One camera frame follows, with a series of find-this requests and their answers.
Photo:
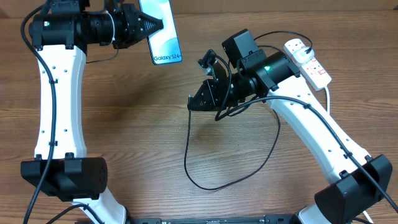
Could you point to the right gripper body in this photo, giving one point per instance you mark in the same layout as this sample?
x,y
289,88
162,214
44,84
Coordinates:
x,y
232,91

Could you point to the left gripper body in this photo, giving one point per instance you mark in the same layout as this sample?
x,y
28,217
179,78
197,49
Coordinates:
x,y
125,29

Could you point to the Samsung Galaxy smartphone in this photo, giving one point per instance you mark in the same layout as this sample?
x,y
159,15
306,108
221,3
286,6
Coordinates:
x,y
164,45

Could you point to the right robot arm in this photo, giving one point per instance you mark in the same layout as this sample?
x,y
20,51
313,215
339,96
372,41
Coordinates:
x,y
286,81

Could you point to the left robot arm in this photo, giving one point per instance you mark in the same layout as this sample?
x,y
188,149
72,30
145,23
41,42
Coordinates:
x,y
58,33

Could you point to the white charger plug adapter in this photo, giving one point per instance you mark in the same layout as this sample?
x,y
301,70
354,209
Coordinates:
x,y
302,56

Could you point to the white power strip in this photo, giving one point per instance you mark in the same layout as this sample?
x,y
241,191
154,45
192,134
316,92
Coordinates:
x,y
312,70

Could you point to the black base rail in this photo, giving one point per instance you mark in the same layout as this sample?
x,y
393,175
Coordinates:
x,y
267,219

